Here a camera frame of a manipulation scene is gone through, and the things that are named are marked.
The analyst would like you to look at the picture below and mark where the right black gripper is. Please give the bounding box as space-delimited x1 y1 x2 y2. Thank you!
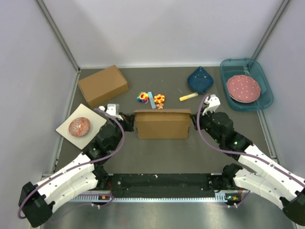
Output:
189 107 222 144

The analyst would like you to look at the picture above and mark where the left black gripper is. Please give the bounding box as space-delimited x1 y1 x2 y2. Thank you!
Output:
111 113 137 151

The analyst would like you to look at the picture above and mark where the brown cardboard box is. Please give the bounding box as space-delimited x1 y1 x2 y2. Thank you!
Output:
78 65 129 108
134 109 191 140

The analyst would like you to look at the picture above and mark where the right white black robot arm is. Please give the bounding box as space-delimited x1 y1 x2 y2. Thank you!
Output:
190 112 305 226

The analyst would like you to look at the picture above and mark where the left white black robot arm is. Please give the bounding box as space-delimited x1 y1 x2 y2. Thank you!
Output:
17 113 135 228

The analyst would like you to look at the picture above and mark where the closed brown cardboard box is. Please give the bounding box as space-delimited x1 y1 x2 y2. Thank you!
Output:
78 65 129 108

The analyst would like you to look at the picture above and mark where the yellow highlighter pen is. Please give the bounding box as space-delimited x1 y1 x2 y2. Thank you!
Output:
179 93 199 102

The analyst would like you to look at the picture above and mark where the rainbow plush flower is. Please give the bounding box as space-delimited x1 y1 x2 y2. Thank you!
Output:
137 92 149 103

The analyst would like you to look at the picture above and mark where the light blue highlighter pen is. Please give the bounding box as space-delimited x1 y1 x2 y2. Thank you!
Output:
148 92 156 109

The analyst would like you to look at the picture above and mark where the white square board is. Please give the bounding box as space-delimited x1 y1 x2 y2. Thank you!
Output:
55 104 106 150

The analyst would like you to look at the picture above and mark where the small orange patterned clip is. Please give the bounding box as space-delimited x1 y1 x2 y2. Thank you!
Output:
156 103 164 109

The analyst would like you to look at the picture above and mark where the dark blue teardrop dish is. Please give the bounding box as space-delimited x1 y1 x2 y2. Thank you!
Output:
187 66 214 94

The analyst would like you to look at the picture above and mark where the orange plush flower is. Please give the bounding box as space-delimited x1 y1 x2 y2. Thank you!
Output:
154 94 165 104

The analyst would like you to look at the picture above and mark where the red patterned bowl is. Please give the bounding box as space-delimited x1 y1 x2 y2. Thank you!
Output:
68 117 91 137

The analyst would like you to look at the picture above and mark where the pink polka dot plate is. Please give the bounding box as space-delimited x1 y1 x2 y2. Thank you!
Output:
226 75 261 103

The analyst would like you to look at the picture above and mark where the teal transparent plastic bin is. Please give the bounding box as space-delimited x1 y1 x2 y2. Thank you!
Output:
220 58 274 112

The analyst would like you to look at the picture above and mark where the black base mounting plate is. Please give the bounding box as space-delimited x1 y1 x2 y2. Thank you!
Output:
92 173 239 198

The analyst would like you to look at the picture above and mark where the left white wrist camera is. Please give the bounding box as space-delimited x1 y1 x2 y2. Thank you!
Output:
98 104 123 120

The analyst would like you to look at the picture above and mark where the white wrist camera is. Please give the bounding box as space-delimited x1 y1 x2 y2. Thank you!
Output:
202 94 221 115
98 104 123 120

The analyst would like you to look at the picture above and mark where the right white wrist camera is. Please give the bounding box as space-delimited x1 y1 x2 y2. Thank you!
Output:
202 94 221 115

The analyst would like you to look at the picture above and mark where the grey slotted cable duct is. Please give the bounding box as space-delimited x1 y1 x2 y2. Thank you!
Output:
71 192 241 203

